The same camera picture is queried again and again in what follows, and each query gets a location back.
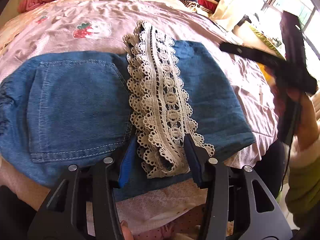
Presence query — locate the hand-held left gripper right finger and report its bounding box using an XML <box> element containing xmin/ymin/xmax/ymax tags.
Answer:
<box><xmin>184</xmin><ymin>134</ymin><xmax>293</xmax><ymax>240</ymax></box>

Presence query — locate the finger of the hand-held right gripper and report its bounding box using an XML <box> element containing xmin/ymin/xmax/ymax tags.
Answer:
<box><xmin>219</xmin><ymin>42</ymin><xmax>287</xmax><ymax>65</ymax></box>
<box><xmin>279</xmin><ymin>10</ymin><xmax>308</xmax><ymax>68</ymax></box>

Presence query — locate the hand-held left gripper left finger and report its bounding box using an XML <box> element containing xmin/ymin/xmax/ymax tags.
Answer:
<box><xmin>27</xmin><ymin>135</ymin><xmax>138</xmax><ymax>240</ymax></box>

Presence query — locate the blue denim pants lace trim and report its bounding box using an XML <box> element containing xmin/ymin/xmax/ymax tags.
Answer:
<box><xmin>0</xmin><ymin>20</ymin><xmax>256</xmax><ymax>202</ymax></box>

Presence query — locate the person's right forearm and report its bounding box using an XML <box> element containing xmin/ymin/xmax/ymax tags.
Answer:
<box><xmin>285</xmin><ymin>136</ymin><xmax>320</xmax><ymax>230</ymax></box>

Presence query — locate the person's right hand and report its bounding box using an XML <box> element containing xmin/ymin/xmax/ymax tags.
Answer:
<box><xmin>271</xmin><ymin>82</ymin><xmax>318</xmax><ymax>152</ymax></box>

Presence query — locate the person's left hand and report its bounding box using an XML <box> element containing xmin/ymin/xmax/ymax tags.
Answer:
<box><xmin>120</xmin><ymin>220</ymin><xmax>134</xmax><ymax>240</ymax></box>

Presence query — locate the green-edged sill mat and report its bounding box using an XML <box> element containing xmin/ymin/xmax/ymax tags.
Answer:
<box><xmin>250</xmin><ymin>25</ymin><xmax>287</xmax><ymax>58</ymax></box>

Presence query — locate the purple printed quilt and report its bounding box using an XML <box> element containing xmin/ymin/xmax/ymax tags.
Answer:
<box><xmin>0</xmin><ymin>0</ymin><xmax>280</xmax><ymax>235</ymax></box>

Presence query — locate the window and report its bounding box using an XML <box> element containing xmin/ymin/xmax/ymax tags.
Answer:
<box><xmin>260</xmin><ymin>0</ymin><xmax>320</xmax><ymax>63</ymax></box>

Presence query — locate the cream curtain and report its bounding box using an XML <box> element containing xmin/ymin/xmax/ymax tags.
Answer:
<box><xmin>210</xmin><ymin>0</ymin><xmax>287</xmax><ymax>49</ymax></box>

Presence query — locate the pink dotted clothing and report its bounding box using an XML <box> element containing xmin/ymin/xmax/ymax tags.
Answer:
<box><xmin>135</xmin><ymin>200</ymin><xmax>208</xmax><ymax>240</ymax></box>

